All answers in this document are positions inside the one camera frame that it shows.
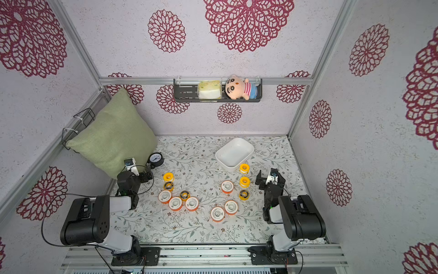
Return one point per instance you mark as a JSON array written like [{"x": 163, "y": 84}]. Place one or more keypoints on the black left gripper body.
[{"x": 142, "y": 174}]

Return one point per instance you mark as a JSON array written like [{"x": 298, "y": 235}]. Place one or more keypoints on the yellow black tape roll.
[
  {"x": 169, "y": 186},
  {"x": 184, "y": 195},
  {"x": 244, "y": 195}
]

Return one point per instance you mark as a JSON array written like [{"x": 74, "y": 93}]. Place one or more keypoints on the orange white tape roll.
[
  {"x": 227, "y": 187},
  {"x": 176, "y": 203},
  {"x": 165, "y": 196},
  {"x": 217, "y": 214},
  {"x": 231, "y": 207},
  {"x": 192, "y": 204}
]

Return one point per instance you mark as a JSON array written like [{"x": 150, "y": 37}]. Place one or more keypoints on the white plastic storage box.
[{"x": 234, "y": 153}]

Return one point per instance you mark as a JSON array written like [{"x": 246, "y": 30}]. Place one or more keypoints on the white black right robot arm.
[{"x": 299, "y": 216}]

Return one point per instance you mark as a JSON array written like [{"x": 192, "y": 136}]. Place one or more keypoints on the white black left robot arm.
[{"x": 88, "y": 221}]

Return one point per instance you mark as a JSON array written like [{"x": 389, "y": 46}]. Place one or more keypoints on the orange white tape roll bottom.
[{"x": 217, "y": 214}]

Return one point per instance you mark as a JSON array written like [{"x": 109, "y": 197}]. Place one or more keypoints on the black pressure gauge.
[{"x": 156, "y": 160}]

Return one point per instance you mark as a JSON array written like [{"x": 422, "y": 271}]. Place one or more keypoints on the green square pillow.
[{"x": 117, "y": 133}]

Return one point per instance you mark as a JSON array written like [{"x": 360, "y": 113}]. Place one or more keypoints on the plush doll striped shirt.
[{"x": 237, "y": 88}]

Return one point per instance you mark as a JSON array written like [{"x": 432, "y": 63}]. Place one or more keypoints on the yellow green sponge pack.
[{"x": 209, "y": 90}]

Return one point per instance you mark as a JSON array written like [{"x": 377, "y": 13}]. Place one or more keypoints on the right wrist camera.
[{"x": 272, "y": 179}]

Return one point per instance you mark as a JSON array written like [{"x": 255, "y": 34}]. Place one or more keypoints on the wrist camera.
[
  {"x": 272, "y": 179},
  {"x": 130, "y": 164}
]

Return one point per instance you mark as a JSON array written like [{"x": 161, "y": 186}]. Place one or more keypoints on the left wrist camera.
[{"x": 130, "y": 164}]

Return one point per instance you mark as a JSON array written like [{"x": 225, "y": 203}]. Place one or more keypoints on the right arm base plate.
[{"x": 262, "y": 255}]

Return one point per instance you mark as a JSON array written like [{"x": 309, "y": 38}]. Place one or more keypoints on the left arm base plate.
[{"x": 145, "y": 256}]

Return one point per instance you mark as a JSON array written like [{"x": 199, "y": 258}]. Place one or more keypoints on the black wire wall rack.
[{"x": 81, "y": 121}]

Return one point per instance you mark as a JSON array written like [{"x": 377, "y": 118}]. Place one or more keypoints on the aluminium front rail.
[{"x": 185, "y": 256}]

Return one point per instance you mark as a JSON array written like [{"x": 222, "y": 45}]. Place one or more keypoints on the black wall shelf basket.
[{"x": 185, "y": 91}]

